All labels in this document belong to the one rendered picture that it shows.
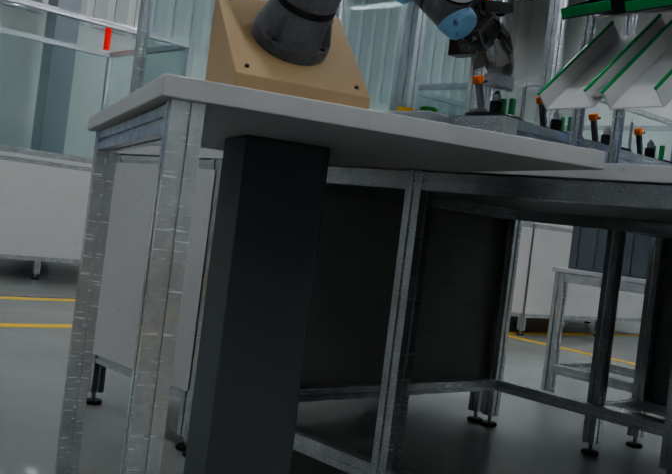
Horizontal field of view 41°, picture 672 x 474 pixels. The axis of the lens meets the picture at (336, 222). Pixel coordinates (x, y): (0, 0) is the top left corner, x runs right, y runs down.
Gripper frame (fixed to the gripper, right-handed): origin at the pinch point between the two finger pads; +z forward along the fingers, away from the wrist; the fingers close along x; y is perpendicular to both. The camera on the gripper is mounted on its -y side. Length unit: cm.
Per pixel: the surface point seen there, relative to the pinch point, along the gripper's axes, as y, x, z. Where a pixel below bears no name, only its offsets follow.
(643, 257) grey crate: -107, -56, 155
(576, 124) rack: 7.2, 20.5, 11.2
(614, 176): 38, 48, 1
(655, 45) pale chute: -3.4, 37.4, -1.4
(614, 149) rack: -3.1, 20.6, 25.1
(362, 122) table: 78, 41, -37
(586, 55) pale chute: -1.4, 22.2, -1.1
